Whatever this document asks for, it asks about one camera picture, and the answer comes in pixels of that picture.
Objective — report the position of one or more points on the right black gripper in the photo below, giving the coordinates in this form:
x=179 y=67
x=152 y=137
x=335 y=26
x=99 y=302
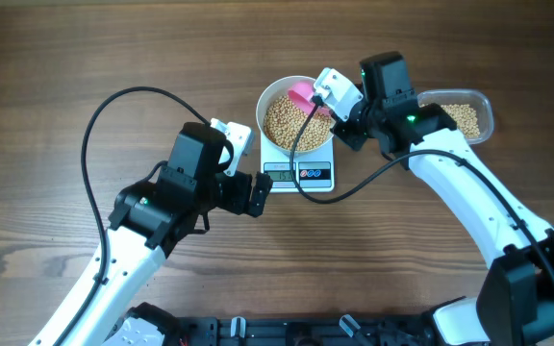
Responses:
x=352 y=136

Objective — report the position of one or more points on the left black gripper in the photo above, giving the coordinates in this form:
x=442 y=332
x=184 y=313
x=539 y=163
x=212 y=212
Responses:
x=239 y=204

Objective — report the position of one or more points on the pink plastic scoop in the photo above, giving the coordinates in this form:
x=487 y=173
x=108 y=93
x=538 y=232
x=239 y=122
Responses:
x=301 y=94

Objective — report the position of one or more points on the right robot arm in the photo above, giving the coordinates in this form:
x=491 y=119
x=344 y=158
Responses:
x=515 y=305

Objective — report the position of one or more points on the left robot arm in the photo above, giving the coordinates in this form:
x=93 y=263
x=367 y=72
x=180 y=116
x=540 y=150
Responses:
x=149 y=219

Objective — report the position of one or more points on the white digital kitchen scale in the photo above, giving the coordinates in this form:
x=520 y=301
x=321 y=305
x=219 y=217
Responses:
x=314 y=171

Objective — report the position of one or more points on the soybeans in bowl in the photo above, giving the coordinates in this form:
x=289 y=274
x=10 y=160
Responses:
x=284 y=120

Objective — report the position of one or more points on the white bowl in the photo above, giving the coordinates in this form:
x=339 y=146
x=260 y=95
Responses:
x=277 y=89

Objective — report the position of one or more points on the soybeans in container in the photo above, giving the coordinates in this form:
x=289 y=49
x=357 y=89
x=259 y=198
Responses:
x=465 y=117

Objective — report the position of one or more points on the clear plastic container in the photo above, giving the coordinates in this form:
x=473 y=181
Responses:
x=475 y=98

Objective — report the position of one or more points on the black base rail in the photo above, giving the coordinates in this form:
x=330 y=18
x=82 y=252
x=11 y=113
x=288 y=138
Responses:
x=397 y=330

